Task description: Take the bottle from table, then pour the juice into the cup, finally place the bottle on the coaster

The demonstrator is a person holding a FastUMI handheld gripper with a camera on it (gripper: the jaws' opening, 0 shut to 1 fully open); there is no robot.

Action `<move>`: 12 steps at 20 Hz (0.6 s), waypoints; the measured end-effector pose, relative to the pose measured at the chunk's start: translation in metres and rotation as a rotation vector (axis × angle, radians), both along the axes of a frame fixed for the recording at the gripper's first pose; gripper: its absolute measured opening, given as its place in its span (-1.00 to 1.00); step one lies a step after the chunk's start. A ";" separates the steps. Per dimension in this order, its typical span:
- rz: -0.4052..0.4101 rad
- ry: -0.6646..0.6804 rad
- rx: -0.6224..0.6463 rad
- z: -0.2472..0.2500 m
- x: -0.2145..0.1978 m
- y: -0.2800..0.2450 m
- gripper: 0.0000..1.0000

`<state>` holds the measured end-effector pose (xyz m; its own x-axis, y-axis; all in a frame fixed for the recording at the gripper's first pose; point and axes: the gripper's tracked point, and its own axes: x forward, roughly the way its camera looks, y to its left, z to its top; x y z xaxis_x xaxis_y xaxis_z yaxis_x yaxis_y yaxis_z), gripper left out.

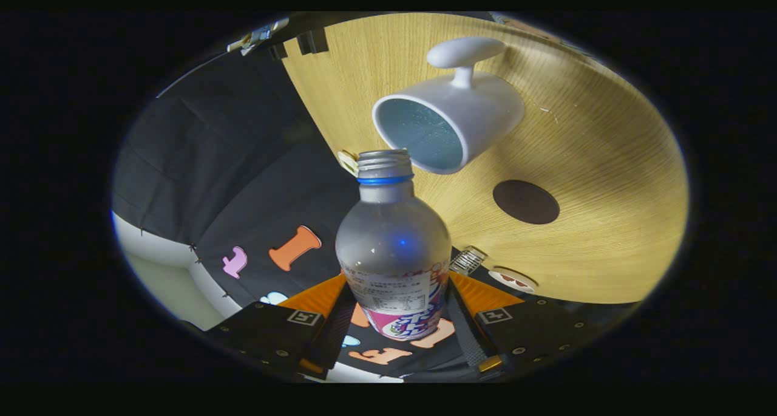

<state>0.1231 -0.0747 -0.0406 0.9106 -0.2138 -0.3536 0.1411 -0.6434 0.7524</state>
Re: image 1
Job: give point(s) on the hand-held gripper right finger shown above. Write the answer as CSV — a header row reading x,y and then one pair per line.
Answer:
x,y
464,337

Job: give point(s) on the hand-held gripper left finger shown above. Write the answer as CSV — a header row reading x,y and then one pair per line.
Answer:
x,y
331,343

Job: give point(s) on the silver juice bottle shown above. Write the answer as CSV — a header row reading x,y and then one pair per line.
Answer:
x,y
391,246

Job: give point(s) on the round brown coaster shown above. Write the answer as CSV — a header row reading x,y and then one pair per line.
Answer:
x,y
525,202

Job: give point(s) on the white cup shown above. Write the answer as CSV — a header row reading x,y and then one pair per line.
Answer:
x,y
479,112

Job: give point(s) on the white plate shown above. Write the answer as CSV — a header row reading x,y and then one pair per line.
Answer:
x,y
495,276

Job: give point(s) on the brown food pieces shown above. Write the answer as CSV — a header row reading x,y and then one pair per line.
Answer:
x,y
515,280

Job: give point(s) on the white compartment tray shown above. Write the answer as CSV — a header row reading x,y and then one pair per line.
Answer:
x,y
348,162

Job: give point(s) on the wooden table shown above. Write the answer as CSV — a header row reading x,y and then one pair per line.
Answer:
x,y
607,221

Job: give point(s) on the black backdrop cloth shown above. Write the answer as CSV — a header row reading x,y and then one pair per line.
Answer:
x,y
230,161

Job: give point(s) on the small black block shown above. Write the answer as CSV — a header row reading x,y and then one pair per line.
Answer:
x,y
278,51

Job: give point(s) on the large black block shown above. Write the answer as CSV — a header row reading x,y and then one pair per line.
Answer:
x,y
312,42

